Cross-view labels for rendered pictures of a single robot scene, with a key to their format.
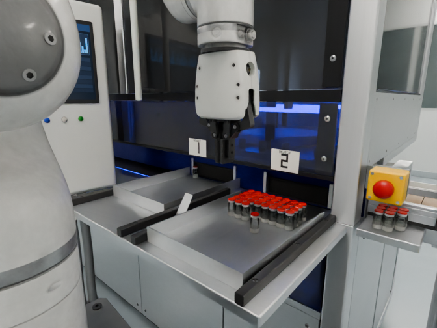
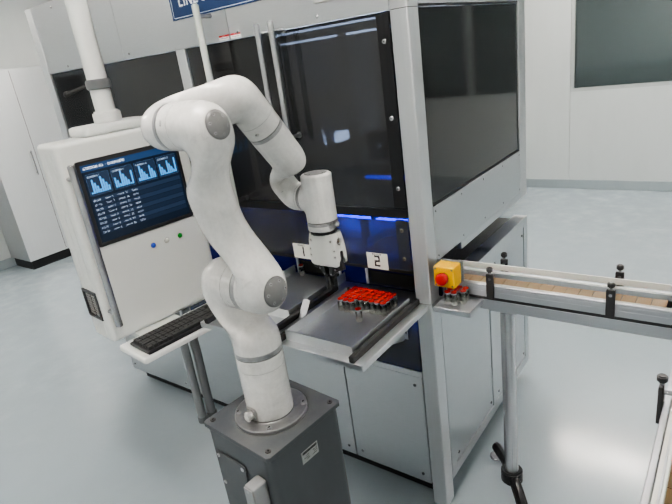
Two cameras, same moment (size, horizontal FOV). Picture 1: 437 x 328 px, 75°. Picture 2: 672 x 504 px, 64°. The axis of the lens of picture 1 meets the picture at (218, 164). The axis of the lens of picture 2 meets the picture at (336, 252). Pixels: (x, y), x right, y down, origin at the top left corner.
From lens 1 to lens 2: 1.08 m
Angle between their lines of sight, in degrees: 7
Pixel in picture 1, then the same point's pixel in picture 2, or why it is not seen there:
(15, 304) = (274, 362)
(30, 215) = (274, 333)
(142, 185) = not seen: hidden behind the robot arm
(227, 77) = (327, 247)
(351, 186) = (425, 277)
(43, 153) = not seen: hidden behind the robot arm
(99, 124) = (196, 236)
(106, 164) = not seen: hidden behind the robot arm
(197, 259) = (324, 344)
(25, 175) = (264, 320)
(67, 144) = (173, 262)
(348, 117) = (414, 230)
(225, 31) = (323, 228)
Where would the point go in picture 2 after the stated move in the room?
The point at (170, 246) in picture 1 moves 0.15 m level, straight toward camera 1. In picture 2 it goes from (304, 339) to (316, 363)
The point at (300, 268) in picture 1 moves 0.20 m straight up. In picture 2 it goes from (388, 339) to (381, 279)
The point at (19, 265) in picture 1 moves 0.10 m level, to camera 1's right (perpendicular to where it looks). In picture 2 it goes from (274, 350) to (315, 343)
